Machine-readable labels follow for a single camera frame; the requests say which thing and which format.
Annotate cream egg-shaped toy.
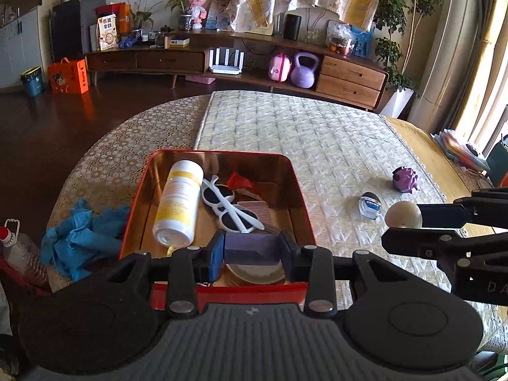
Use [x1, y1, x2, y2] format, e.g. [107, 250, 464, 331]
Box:
[384, 201, 422, 230]

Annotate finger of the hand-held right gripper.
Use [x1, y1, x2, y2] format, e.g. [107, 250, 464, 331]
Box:
[417, 186, 508, 229]
[381, 228, 508, 271]

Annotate purple block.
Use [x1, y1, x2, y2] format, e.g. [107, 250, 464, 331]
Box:
[224, 233, 283, 264]

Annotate red gift bag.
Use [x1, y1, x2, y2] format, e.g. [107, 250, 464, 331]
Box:
[94, 2, 131, 36]

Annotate grey cupboard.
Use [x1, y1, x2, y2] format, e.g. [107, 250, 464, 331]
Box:
[0, 0, 44, 88]

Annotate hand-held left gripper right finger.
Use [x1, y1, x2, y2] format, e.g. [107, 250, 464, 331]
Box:
[279, 230, 401, 313]

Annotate white and yellow bottle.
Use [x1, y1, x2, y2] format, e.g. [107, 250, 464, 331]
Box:
[153, 160, 204, 249]

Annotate purple kettlebell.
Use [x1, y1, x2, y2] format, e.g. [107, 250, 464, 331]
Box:
[291, 51, 320, 89]

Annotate white sunglasses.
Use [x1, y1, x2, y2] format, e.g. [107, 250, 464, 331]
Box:
[201, 175, 264, 233]

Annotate cream snack bag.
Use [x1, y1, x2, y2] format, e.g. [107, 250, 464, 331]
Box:
[97, 14, 118, 51]

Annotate stack of papers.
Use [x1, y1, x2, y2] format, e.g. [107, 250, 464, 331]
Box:
[432, 128, 491, 169]

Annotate wooden tv cabinet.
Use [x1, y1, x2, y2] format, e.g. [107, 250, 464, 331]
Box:
[84, 30, 391, 112]

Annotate white planter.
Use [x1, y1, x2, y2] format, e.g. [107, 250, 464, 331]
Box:
[380, 86, 415, 119]

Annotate pink toy suitcase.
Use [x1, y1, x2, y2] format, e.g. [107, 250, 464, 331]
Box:
[269, 51, 292, 83]

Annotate potted orchid plant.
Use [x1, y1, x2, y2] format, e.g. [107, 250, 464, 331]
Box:
[161, 0, 193, 30]

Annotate purple spiky toy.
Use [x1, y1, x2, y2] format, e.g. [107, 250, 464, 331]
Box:
[392, 165, 422, 193]

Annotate teal case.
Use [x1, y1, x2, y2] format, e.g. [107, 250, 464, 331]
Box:
[486, 143, 508, 185]

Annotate blue trash bin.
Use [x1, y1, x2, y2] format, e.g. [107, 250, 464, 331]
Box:
[20, 67, 44, 97]

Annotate small potted plant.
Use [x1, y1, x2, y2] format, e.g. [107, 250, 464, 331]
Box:
[127, 0, 153, 42]

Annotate yellow lace-edged cloth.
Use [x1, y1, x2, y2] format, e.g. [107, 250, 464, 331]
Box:
[381, 116, 497, 235]

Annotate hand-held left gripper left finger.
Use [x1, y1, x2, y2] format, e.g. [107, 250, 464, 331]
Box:
[107, 230, 226, 318]

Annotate round metal lid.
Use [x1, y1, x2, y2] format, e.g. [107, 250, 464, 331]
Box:
[224, 262, 286, 285]

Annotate tall green houseplant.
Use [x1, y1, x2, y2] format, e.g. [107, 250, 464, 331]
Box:
[373, 0, 441, 92]

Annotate beige window curtain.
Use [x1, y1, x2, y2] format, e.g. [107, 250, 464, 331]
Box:
[409, 0, 508, 136]

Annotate framed picture card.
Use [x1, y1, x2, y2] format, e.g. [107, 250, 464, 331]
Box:
[206, 0, 233, 30]

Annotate pink doll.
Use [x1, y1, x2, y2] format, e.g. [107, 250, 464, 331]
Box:
[186, 0, 217, 29]

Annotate red metal tin box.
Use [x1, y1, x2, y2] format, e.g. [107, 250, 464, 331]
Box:
[119, 150, 317, 310]

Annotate black speaker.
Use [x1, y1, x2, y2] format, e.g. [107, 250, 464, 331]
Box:
[285, 14, 303, 41]

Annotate blue cloth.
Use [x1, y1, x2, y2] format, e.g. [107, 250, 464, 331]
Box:
[40, 198, 131, 282]

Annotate orange paper bag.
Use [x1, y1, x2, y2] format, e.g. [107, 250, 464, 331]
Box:
[48, 57, 89, 95]

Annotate plastic bottle with red cap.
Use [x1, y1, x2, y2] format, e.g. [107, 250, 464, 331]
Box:
[0, 219, 50, 286]

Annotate dark cabinet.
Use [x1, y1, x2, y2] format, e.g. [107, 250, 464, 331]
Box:
[51, 0, 107, 62]

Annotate plastic bag of fruit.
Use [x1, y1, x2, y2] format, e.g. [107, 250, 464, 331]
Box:
[325, 20, 354, 54]

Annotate blue box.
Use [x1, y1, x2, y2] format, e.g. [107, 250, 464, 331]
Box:
[351, 26, 374, 58]

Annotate white quilted mat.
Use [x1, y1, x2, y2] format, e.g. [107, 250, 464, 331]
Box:
[194, 90, 469, 314]

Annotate white router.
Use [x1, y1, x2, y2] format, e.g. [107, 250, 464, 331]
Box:
[208, 48, 244, 75]

